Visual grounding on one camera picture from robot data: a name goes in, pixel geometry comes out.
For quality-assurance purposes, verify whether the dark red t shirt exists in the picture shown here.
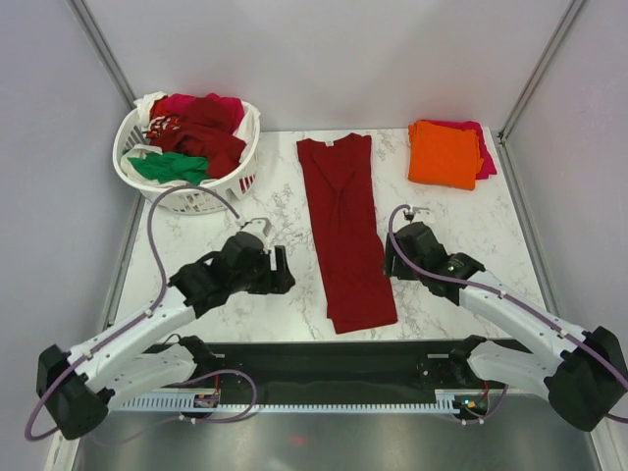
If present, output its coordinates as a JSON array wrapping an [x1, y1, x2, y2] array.
[[296, 133, 397, 334]]

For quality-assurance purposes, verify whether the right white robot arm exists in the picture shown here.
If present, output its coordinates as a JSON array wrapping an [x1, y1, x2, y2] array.
[[385, 222, 627, 432]]

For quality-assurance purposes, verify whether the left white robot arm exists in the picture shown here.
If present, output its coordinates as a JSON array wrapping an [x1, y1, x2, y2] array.
[[35, 231, 295, 440]]

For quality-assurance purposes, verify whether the pile of red shirts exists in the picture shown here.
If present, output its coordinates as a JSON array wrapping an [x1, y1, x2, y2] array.
[[147, 93, 245, 179]]

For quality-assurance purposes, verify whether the white laundry basket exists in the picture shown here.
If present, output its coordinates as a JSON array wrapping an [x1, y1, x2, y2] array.
[[112, 91, 262, 215]]

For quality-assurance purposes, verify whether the folded orange t shirt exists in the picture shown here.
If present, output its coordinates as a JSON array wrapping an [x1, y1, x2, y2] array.
[[408, 121, 483, 190]]

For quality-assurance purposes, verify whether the folded pink t shirt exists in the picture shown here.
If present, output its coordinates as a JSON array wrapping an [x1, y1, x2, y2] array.
[[421, 120, 497, 189]]

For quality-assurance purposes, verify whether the green t shirt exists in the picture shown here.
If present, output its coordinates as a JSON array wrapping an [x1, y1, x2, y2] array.
[[128, 152, 209, 184]]

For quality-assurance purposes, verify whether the white cloth in basket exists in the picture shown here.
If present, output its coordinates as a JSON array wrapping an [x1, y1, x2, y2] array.
[[120, 91, 260, 190]]

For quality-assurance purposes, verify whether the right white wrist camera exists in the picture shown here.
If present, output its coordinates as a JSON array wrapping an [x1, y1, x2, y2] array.
[[402, 206, 437, 225]]

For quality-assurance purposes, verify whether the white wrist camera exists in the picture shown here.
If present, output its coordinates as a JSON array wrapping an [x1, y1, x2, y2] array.
[[402, 206, 437, 225], [240, 218, 272, 251]]

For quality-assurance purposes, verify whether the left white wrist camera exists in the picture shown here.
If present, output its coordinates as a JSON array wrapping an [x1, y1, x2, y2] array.
[[240, 218, 272, 251]]

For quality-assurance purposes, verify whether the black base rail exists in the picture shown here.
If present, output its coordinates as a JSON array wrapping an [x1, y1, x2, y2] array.
[[180, 337, 485, 406]]

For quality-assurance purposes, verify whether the white slotted cable duct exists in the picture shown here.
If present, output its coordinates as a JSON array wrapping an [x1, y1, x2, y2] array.
[[117, 390, 486, 415]]

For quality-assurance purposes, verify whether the right aluminium frame post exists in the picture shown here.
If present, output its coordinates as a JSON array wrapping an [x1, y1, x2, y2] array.
[[497, 0, 589, 145]]

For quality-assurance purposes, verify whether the aluminium frame post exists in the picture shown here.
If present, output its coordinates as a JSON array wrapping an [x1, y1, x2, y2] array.
[[497, 0, 589, 145], [67, 0, 135, 107]]

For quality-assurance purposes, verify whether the left aluminium frame post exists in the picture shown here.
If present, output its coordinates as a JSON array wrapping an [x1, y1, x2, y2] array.
[[67, 0, 135, 107]]

